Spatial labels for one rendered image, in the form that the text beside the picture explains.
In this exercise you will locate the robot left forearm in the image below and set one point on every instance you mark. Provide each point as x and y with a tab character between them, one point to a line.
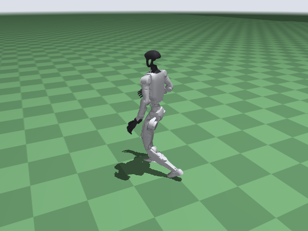
142	110

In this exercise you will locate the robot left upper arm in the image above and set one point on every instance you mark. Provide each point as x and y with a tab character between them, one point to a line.
145	81

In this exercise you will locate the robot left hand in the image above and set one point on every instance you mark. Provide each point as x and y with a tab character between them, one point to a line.
132	124

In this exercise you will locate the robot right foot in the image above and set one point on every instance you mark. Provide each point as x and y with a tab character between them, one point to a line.
147	159

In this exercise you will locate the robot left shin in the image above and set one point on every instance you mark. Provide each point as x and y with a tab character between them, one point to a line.
161	159

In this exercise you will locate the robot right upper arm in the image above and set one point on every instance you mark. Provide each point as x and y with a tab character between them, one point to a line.
169	86

